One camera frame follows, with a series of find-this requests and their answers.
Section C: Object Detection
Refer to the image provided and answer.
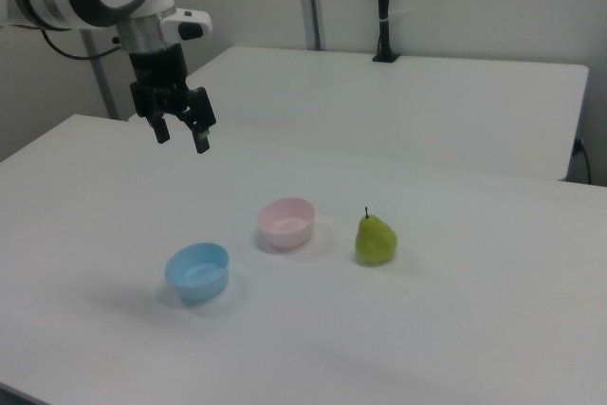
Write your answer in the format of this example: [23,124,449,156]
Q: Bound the pink plastic bowl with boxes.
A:
[257,196,316,250]

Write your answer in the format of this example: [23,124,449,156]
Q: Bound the black camera stand pole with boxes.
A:
[371,0,400,64]

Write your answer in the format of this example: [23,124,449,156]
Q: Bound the blue plastic bowl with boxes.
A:
[163,242,230,304]

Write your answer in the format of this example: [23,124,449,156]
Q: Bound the grey metal frame post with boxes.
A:
[79,28,120,120]

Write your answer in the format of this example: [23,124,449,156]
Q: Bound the black power cable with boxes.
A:
[573,138,593,184]

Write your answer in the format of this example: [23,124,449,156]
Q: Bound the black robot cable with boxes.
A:
[39,28,125,60]

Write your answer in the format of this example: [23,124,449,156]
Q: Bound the green pear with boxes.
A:
[355,206,398,265]

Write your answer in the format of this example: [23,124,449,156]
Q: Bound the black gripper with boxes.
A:
[128,43,218,156]

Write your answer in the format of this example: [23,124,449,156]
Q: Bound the white side table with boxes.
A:
[127,46,590,183]

